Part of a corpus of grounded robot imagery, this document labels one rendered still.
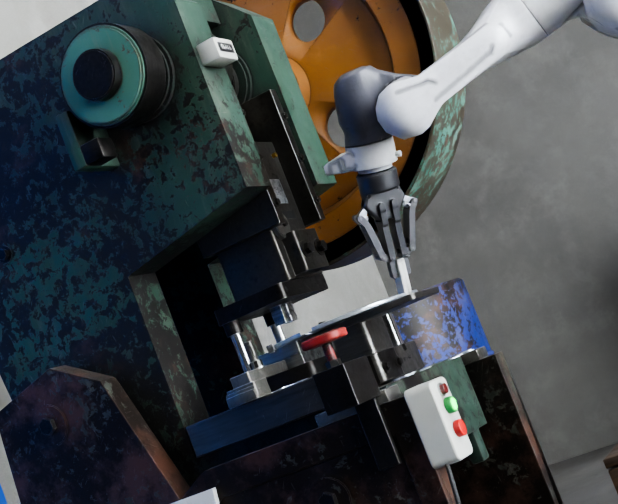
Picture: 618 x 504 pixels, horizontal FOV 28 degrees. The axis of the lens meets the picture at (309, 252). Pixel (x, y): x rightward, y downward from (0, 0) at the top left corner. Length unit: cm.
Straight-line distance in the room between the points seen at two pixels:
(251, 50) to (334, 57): 27
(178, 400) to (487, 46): 86
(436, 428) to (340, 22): 107
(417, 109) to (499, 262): 363
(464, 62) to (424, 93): 8
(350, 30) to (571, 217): 299
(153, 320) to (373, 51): 79
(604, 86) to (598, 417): 144
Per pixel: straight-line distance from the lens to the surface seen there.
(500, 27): 216
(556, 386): 572
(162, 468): 232
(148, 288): 241
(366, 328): 231
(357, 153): 223
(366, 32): 275
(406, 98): 213
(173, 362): 239
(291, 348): 235
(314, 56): 280
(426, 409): 204
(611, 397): 567
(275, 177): 245
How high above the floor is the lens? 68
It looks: 6 degrees up
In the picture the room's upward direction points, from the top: 21 degrees counter-clockwise
